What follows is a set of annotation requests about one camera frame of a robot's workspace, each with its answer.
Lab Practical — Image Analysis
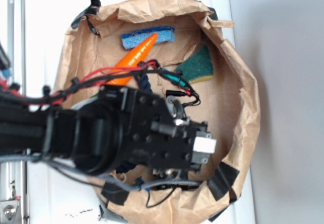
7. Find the aluminium frame rail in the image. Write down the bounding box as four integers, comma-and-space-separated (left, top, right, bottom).
1, 0, 28, 223

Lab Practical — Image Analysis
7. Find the green and yellow sponge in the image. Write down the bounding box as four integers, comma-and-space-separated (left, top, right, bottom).
175, 45, 214, 84

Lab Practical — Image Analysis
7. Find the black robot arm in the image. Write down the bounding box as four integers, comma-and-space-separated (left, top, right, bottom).
1, 86, 216, 175

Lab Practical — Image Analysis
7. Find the dark blue rope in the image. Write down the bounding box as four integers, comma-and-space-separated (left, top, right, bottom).
115, 73, 152, 175

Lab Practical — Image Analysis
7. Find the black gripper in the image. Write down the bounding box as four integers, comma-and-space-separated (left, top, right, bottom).
98, 86, 217, 173

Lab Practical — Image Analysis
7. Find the orange toy carrot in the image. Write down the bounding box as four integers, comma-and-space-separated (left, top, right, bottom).
106, 33, 158, 86

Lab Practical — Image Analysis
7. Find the brown paper bag basket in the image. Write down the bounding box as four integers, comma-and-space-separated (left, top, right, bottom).
55, 0, 260, 223

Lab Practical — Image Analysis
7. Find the red and black cable bundle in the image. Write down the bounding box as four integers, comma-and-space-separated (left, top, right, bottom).
0, 59, 201, 108

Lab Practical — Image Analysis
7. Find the blue sponge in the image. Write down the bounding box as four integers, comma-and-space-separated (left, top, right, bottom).
121, 26, 175, 50

